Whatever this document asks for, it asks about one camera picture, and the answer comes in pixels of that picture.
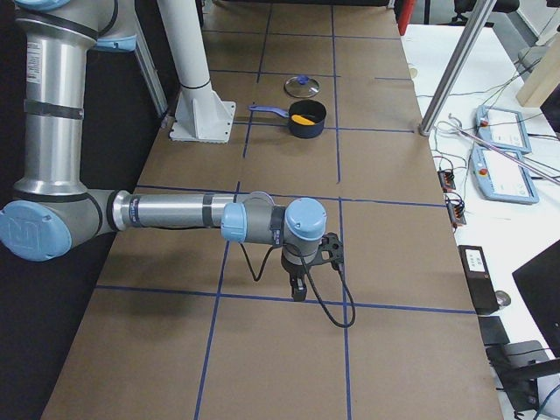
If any near teach pendant tablet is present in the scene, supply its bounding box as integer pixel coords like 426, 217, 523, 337
470, 145, 539, 205

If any orange connector board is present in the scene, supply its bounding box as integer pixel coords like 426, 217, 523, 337
444, 192, 466, 228
437, 168, 456, 193

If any dark blue saucepan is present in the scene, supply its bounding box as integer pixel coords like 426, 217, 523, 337
248, 100, 326, 139

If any orange connector board near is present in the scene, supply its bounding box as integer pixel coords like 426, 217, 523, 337
444, 192, 466, 228

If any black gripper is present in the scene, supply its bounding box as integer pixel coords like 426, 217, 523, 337
281, 254, 318, 302

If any far teach pendant tablet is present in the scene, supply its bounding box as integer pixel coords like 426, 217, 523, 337
475, 105, 532, 154

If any metal reacher stick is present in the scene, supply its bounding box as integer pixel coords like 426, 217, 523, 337
442, 114, 559, 185

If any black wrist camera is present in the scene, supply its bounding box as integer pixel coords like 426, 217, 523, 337
315, 233, 344, 271

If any orange connector board far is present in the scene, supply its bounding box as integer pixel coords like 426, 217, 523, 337
437, 168, 456, 193

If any black label box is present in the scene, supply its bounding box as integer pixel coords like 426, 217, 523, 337
458, 245, 499, 315

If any aluminium frame post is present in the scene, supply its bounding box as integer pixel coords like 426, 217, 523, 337
418, 0, 497, 137

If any teach pendant tablet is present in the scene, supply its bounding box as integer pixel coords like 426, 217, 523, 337
475, 105, 532, 154
470, 145, 539, 205

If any yellow corn cob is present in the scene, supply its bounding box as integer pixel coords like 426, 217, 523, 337
290, 114, 316, 126

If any white pedestal column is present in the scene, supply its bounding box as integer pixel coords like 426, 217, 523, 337
157, 0, 236, 144

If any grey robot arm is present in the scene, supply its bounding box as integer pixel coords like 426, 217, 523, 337
1, 1, 335, 301

